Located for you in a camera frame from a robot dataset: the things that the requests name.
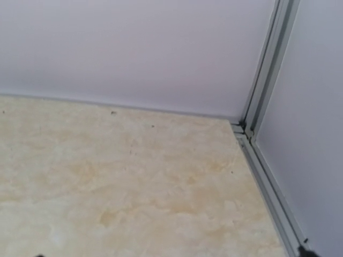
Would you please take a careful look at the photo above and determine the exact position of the right aluminium corner post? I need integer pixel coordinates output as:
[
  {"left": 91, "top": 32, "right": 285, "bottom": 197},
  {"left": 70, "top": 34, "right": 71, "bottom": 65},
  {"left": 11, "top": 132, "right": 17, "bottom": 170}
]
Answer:
[{"left": 242, "top": 1, "right": 300, "bottom": 140}]

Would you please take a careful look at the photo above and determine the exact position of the right aluminium table edge rail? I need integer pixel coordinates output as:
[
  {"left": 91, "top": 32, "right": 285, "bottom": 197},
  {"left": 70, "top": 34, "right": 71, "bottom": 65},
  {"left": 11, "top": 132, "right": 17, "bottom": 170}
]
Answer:
[{"left": 231, "top": 124, "right": 304, "bottom": 256}]

